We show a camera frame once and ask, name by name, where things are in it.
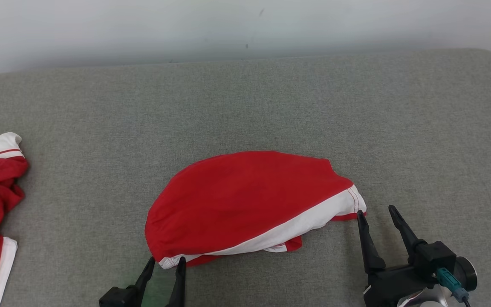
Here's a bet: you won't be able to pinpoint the grey fabric sofa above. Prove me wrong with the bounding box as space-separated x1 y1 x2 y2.
0 48 491 307

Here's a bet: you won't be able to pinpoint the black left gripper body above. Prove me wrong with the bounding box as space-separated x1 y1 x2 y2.
98 286 144 307

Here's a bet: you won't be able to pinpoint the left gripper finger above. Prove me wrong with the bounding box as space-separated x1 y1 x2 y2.
134 257 156 298
168 256 186 307

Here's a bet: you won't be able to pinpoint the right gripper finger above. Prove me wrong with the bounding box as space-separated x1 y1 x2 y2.
356 210 387 275
388 205 427 263

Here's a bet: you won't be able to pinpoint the teal right gripper cable connector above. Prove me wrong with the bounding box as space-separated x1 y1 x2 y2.
436 267 471 307

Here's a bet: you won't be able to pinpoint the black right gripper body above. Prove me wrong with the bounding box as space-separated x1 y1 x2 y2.
363 240 479 307

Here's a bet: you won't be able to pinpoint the red shorts with white stripe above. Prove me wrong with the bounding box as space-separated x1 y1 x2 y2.
144 150 367 270

